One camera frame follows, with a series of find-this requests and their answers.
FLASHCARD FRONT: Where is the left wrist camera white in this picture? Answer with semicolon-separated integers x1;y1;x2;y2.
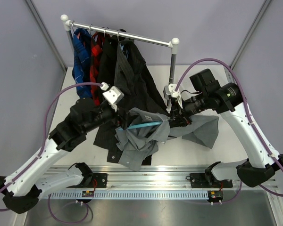
100;82;125;112

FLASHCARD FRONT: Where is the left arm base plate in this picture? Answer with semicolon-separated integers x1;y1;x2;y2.
68;173;108;188

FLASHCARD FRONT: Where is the black hanging shirt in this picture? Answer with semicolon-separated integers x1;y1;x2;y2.
97;34;118;86

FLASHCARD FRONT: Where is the dark pinstripe hanging shirt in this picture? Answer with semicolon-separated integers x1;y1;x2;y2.
114;40;167;115

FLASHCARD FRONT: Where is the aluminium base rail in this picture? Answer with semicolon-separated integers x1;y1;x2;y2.
40;166;279;189

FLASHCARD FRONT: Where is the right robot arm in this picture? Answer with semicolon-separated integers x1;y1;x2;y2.
164;69;283;187

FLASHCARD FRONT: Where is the teal hanger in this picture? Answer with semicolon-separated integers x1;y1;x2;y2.
116;119;174;131

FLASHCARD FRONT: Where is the grey shirt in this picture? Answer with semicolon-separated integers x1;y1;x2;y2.
115;108;219;171

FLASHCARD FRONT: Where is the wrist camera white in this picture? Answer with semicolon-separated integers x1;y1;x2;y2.
163;84;183;110
100;82;125;112

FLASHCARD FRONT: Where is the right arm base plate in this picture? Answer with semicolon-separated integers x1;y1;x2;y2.
185;173;233;189

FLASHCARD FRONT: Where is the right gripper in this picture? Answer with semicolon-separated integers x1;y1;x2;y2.
166;92;209;129

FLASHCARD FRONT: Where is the slotted cable duct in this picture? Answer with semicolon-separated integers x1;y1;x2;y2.
51;190;208;200

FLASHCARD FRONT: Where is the purple cable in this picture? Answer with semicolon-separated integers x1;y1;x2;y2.
0;81;107;211
174;58;283;196

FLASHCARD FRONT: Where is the red plaid shirt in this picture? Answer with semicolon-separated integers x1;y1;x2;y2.
90;32;105;106

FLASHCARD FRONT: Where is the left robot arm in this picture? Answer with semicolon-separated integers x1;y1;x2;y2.
0;98;129;214

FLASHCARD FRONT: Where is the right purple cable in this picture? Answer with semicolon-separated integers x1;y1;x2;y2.
174;58;283;196

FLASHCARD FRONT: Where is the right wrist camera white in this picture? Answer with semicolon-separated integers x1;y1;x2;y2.
163;84;183;110

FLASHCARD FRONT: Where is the metal clothes rack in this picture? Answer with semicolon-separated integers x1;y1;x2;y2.
60;14;180;85

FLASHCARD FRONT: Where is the blue shirt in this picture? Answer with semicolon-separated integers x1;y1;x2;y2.
72;28;91;84

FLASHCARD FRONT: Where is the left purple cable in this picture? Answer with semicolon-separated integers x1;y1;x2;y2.
0;81;107;211

